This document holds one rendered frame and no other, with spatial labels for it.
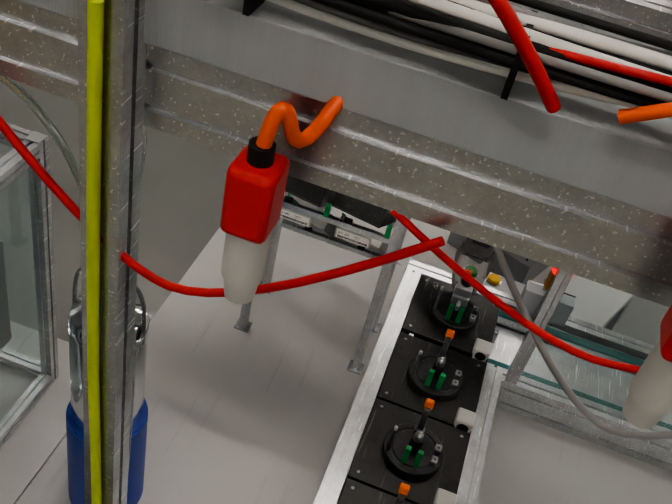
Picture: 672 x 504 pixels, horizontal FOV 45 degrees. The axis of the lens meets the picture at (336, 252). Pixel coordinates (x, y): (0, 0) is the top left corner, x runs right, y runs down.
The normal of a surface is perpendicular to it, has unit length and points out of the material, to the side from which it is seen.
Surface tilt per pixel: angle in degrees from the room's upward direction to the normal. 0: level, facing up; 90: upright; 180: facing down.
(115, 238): 90
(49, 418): 0
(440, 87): 90
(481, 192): 90
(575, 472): 0
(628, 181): 90
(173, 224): 0
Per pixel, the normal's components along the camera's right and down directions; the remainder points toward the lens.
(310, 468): 0.18, -0.75
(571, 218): -0.30, 0.57
